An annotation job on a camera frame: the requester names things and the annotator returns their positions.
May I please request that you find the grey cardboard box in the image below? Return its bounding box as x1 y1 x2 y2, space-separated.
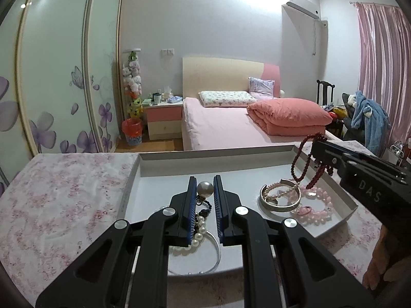
117 144 359 276

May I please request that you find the white wire rack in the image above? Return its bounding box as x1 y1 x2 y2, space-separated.
389 140 406 161

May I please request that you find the yellow green plush toy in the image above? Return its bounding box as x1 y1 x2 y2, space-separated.
127 98 144 120

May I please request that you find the dark red bead necklace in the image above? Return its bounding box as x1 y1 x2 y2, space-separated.
290 132 335 191

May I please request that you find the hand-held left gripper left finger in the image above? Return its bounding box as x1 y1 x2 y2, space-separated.
35 176 198 308

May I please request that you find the red trash bin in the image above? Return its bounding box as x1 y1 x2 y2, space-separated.
121 118 144 146

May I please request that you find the salmon folded quilt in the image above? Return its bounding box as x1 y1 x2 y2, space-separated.
246 98 333 137

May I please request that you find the plush toy tower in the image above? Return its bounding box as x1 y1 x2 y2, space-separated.
122 48 144 120

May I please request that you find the pink pearl bracelet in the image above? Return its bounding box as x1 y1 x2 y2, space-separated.
263 181 301 201

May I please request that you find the pink curtain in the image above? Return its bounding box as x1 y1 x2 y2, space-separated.
356 2 411 158

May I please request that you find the black wooden chair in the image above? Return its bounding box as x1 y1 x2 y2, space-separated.
316 79 335 105

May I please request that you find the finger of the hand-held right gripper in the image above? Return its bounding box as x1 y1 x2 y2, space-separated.
316 138 403 173
311 140 406 181

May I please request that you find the pile of colourful clothes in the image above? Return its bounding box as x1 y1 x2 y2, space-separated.
324 103 351 126

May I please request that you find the blue garment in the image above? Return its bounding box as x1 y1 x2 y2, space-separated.
350 90 392 156

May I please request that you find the black bead necklace with pearl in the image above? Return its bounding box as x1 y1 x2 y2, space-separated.
194 181 214 223

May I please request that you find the floral sliding door wardrobe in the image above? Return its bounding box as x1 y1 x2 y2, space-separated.
0 0 125 197

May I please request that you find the cream and pink headboard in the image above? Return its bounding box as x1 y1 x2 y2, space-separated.
182 57 281 100

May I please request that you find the person's right hand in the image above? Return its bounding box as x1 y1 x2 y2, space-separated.
364 224 401 293

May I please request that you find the pink and cream nightstand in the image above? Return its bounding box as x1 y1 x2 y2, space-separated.
143 98 184 141

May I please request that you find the bed with pink sheet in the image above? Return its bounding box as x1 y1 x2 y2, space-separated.
181 97 345 151

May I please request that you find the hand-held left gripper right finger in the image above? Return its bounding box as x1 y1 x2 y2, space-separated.
213 175 376 308

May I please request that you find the pink crystal bead bracelet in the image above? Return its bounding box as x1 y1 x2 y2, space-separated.
290 184 335 225

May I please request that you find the white air conditioner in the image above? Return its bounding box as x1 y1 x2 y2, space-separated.
286 0 319 18

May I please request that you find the lilac small pillow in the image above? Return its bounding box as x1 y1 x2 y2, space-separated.
248 76 276 100

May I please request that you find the floral pillow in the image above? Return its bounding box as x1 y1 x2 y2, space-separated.
198 90 256 108

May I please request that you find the metal cuff bangle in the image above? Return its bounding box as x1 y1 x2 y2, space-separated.
259 179 303 213

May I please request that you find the silver hoop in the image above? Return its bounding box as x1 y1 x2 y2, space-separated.
167 229 222 275

